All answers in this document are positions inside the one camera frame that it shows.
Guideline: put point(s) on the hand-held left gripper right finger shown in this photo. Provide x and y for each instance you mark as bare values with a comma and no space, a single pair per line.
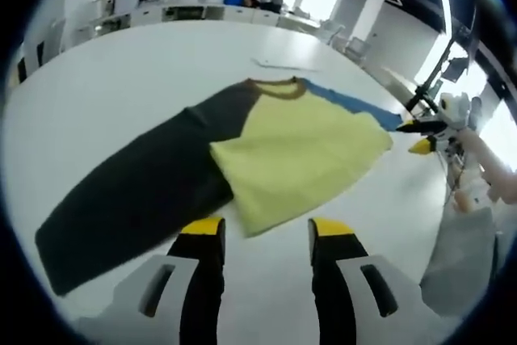
331,280

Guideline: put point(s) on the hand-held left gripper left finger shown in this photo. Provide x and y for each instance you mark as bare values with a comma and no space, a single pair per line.
202,280

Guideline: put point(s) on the white cabinet row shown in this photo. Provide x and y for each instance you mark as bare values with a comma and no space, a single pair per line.
202,15

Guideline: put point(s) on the black light stand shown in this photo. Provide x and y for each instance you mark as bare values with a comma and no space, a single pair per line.
436,70

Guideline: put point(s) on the yellow raglan garment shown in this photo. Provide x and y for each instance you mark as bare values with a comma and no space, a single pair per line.
307,147

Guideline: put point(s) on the white office chair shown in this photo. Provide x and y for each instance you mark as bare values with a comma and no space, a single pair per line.
357,50
332,33

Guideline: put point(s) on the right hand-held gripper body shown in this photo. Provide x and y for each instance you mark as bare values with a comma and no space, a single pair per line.
456,112

